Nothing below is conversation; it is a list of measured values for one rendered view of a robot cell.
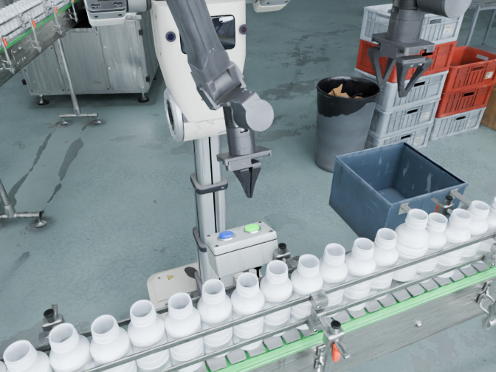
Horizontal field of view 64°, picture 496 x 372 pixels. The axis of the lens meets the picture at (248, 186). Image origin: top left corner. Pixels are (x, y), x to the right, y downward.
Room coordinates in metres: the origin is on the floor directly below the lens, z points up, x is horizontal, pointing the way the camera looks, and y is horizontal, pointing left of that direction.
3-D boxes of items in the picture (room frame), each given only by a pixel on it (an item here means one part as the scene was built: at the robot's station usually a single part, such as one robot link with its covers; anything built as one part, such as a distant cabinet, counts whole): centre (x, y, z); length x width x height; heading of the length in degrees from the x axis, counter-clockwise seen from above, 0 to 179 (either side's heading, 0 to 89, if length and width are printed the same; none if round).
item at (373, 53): (0.76, -0.27, 1.44); 0.07 x 0.07 x 0.09; 21
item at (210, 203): (1.11, 0.13, 0.74); 0.11 x 0.11 x 0.40; 22
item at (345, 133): (2.74, -0.72, 0.32); 0.45 x 0.45 x 0.64
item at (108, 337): (0.37, 0.22, 1.08); 0.06 x 0.06 x 0.17
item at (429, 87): (3.04, -1.19, 0.55); 0.61 x 0.41 x 0.22; 119
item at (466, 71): (3.40, -1.81, 0.55); 0.61 x 0.41 x 0.22; 115
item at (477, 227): (0.67, -0.49, 1.08); 0.06 x 0.06 x 0.17
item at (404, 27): (0.74, -0.28, 1.51); 0.10 x 0.07 x 0.07; 21
